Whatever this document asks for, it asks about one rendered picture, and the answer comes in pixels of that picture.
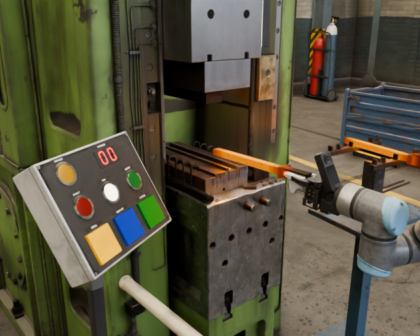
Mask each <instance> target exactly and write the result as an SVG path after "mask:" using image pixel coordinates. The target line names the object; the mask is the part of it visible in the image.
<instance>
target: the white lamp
mask: <svg viewBox="0 0 420 336"><path fill-rule="evenodd" d="M104 192H105V195H106V197H107V198H108V199H109V200H111V201H115V200H117V198H118V192H117V189H116V187H115V186H114V185H112V184H106V186H105V188H104Z"/></svg>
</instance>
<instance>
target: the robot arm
mask: <svg viewBox="0 0 420 336"><path fill-rule="evenodd" d="M314 158H315V162H316V164H317V168H318V170H319V173H314V172H310V171H308V172H310V173H312V175H310V177H309V178H305V176H302V175H298V174H295V173H291V172H288V171H287V172H284V176H286V178H288V180H289V190H290V192H292V193H295V192H296V191H297V190H298V189H300V190H305V188H306V190H305V196H304V197H303V205H304V206H306V207H309V208H312V209H314V210H316V211H317V210H319V209H322V210H324V211H326V212H329V213H332V214H334V215H336V216H339V215H340V214H342V215H344V216H346V217H349V218H352V219H354V220H356V221H359V222H362V226H361V236H360V242H359V252H358V254H357V265H358V267H359V268H360V270H362V271H363V272H364V273H366V274H368V275H370V276H373V277H380V278H384V277H388V276H390V275H391V274H392V272H393V270H392V268H393V267H399V266H403V265H408V264H412V263H418V262H420V220H418V222H416V224H414V225H413V226H412V227H411V228H410V229H408V230H405V229H406V227H407V222H408V220H409V208H408V206H407V204H406V202H404V201H402V200H400V199H397V198H396V197H394V196H389V195H386V194H383V193H380V192H377V191H374V190H371V189H367V188H365V187H362V186H359V185H356V184H353V183H348V184H346V185H345V184H343V185H341V183H340V180H339V177H338V174H337V171H336V168H335V165H334V162H333V159H332V157H331V154H330V151H324V152H322V153H318V154H316V155H315V156H314ZM306 201H307V203H308V204H311V203H313V207H311V206H308V205H306ZM318 204H319V207H318Z"/></svg>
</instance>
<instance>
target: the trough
mask: <svg viewBox="0 0 420 336"><path fill-rule="evenodd" d="M165 145H167V146H170V147H172V148H175V149H178V150H180V151H184V152H186V153H189V154H192V155H195V156H197V157H200V158H203V159H206V160H208V161H212V162H214V163H217V164H220V165H223V166H225V167H228V168H230V170H229V171H233V170H236V165H232V164H230V163H226V162H224V161H221V160H218V159H215V158H212V157H209V156H207V155H204V154H201V153H198V152H195V151H192V150H190V149H186V148H184V147H180V146H178V145H175V144H172V143H166V144H165Z"/></svg>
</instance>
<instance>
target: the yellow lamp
mask: <svg viewBox="0 0 420 336"><path fill-rule="evenodd" d="M58 174H59V176H60V178H61V179H62V180H63V181H64V182H66V183H71V182H72V181H73V180H74V178H75V174H74V172H73V170H72V168H70V166H68V165H64V164H63V165H60V166H59V168H58Z"/></svg>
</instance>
